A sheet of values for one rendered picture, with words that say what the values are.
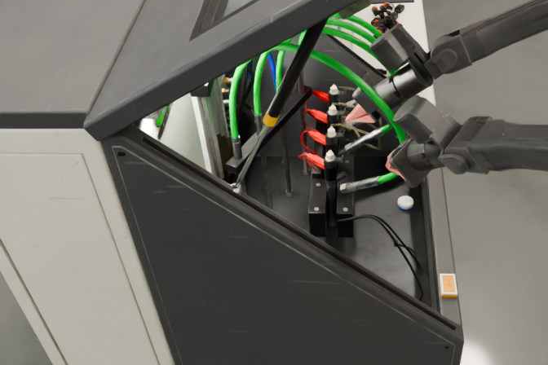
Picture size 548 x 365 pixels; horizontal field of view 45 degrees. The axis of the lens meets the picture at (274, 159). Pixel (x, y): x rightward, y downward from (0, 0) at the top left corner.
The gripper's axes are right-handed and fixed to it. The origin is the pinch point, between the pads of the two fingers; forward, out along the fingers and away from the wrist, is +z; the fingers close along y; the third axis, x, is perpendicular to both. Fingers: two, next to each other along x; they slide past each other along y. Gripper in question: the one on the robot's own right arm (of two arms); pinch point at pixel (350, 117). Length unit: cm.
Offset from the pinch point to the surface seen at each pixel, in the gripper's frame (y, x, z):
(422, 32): -16, -72, 15
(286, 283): -6.3, 36.8, 6.8
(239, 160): 8.2, 7.7, 23.7
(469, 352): -108, -33, 61
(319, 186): -10.8, -1.0, 21.3
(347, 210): -16.7, 4.3, 15.3
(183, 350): -8, 43, 39
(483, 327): -111, -45, 59
